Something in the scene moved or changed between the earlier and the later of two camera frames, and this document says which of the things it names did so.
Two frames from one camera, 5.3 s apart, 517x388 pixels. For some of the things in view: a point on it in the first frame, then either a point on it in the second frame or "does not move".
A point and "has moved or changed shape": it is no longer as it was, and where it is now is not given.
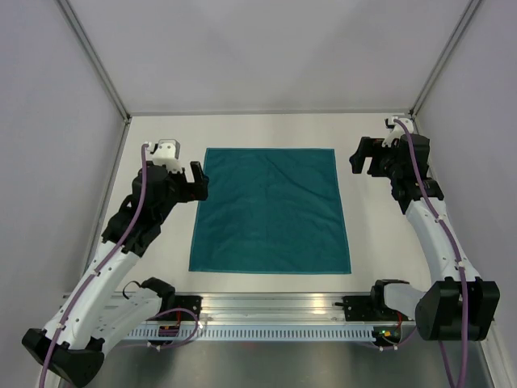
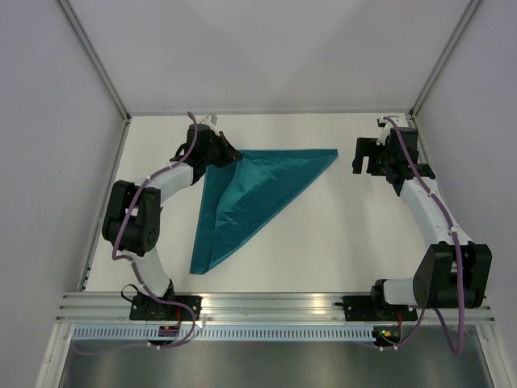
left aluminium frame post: (94, 60) does not move
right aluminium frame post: (444, 55) does not move
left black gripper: (196, 191) -> (230, 153)
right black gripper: (370, 147) does not move
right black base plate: (367, 309) does not move
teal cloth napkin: (270, 210) has moved or changed shape
